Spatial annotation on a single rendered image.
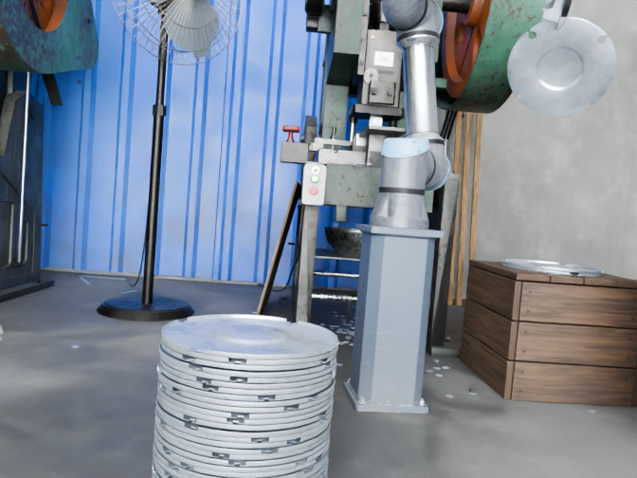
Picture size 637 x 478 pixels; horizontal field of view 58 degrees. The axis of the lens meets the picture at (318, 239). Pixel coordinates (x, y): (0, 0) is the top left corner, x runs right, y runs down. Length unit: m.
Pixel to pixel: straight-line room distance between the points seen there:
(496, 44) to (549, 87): 0.34
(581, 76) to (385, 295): 0.88
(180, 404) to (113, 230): 2.65
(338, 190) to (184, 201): 1.56
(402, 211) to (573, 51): 0.72
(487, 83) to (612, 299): 0.90
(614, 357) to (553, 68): 0.83
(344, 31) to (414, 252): 1.08
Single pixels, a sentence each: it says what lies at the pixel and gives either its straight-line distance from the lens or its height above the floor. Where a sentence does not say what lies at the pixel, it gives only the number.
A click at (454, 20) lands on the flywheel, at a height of 1.36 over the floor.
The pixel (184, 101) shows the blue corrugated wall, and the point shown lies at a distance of 3.47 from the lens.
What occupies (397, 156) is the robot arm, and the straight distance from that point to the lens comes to 1.42.
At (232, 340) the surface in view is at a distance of 0.92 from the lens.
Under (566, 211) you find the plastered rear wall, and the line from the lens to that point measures 3.82.
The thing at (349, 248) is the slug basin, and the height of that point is 0.34.
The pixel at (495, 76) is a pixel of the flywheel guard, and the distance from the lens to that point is 2.20.
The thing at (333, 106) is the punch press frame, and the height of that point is 0.92.
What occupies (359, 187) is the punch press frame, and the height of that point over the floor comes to 0.57.
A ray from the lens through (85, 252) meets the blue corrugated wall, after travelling 3.57.
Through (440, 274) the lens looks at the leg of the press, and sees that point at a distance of 2.05.
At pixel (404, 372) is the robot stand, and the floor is 0.10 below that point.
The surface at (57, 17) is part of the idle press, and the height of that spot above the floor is 1.20.
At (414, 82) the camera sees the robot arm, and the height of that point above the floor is 0.84.
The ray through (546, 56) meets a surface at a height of 0.97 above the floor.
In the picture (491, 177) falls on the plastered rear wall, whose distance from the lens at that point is 3.64.
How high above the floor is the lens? 0.48
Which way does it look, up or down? 3 degrees down
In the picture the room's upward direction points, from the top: 4 degrees clockwise
